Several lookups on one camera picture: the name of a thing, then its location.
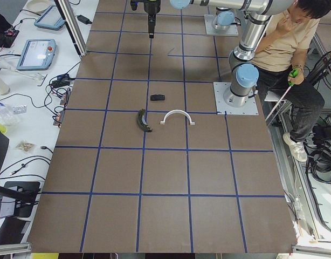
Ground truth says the black monitor stand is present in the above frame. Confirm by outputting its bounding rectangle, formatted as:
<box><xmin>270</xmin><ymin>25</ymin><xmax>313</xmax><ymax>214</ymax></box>
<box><xmin>0</xmin><ymin>181</ymin><xmax>41</xmax><ymax>218</ymax></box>

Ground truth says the person in beige shirt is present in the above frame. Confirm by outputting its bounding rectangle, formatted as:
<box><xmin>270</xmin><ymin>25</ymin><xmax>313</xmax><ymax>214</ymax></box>
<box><xmin>252</xmin><ymin>0</ymin><xmax>331</xmax><ymax>162</ymax></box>

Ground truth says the black brake pad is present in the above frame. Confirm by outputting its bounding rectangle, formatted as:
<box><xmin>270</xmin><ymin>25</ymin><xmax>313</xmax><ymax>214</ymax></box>
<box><xmin>150</xmin><ymin>94</ymin><xmax>166</xmax><ymax>101</ymax></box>

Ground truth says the blue teach pendant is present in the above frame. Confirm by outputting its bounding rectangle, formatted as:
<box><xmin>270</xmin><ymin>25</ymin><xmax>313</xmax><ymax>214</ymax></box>
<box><xmin>34</xmin><ymin>5</ymin><xmax>64</xmax><ymax>30</ymax></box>
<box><xmin>17</xmin><ymin>39</ymin><xmax>57</xmax><ymax>71</ymax></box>

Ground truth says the white round plate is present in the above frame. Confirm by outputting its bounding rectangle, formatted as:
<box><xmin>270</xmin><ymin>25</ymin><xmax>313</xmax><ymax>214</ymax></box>
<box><xmin>26</xmin><ymin>0</ymin><xmax>51</xmax><ymax>14</ymax></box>

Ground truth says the white curved plastic clamp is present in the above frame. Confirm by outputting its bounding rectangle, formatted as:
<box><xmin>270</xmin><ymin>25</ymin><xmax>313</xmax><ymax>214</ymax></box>
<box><xmin>160</xmin><ymin>109</ymin><xmax>196</xmax><ymax>126</ymax></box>

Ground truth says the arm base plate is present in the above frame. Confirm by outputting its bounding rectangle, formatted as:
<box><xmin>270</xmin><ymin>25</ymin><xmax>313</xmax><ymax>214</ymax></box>
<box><xmin>204</xmin><ymin>15</ymin><xmax>239</xmax><ymax>37</ymax></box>
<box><xmin>213</xmin><ymin>82</ymin><xmax>259</xmax><ymax>116</ymax></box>

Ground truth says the olive curved brake shoe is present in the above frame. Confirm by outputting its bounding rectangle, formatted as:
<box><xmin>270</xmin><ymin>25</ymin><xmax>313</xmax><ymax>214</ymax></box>
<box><xmin>136</xmin><ymin>108</ymin><xmax>153</xmax><ymax>133</ymax></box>

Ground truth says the aluminium frame post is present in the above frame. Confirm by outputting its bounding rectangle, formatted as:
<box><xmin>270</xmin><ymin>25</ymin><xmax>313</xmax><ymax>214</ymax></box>
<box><xmin>54</xmin><ymin>0</ymin><xmax>87</xmax><ymax>57</ymax></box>

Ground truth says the clear plastic water bottle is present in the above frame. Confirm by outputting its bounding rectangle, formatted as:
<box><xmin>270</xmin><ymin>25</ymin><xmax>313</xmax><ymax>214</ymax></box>
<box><xmin>0</xmin><ymin>103</ymin><xmax>19</xmax><ymax>126</ymax></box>

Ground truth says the green handled grabber stick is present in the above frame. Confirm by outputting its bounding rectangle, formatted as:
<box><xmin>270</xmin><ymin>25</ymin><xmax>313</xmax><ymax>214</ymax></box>
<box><xmin>265</xmin><ymin>68</ymin><xmax>299</xmax><ymax>121</ymax></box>

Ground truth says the black power adapter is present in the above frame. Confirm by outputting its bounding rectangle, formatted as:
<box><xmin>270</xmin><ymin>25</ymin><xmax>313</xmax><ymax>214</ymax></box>
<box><xmin>77</xmin><ymin>15</ymin><xmax>92</xmax><ymax>24</ymax></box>

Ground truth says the far blue teach pendant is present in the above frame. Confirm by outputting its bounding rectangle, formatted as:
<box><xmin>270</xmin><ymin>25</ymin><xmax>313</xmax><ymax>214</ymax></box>
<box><xmin>34</xmin><ymin>5</ymin><xmax>64</xmax><ymax>30</ymax></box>

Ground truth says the near blue teach pendant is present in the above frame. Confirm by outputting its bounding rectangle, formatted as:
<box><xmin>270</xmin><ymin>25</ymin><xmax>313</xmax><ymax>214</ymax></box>
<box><xmin>17</xmin><ymin>39</ymin><xmax>57</xmax><ymax>71</ymax></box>

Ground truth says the black cable bundle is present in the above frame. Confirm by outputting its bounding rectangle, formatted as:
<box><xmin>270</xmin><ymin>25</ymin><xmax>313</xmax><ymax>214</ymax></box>
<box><xmin>305</xmin><ymin>124</ymin><xmax>331</xmax><ymax>187</ymax></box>

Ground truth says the small bag of screws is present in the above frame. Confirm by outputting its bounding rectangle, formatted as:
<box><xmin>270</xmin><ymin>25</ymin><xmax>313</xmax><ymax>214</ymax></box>
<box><xmin>15</xmin><ymin>141</ymin><xmax>36</xmax><ymax>152</ymax></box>

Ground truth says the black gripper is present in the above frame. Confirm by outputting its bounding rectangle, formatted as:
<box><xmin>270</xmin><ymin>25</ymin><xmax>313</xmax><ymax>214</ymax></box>
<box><xmin>130</xmin><ymin>0</ymin><xmax>161</xmax><ymax>39</ymax></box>

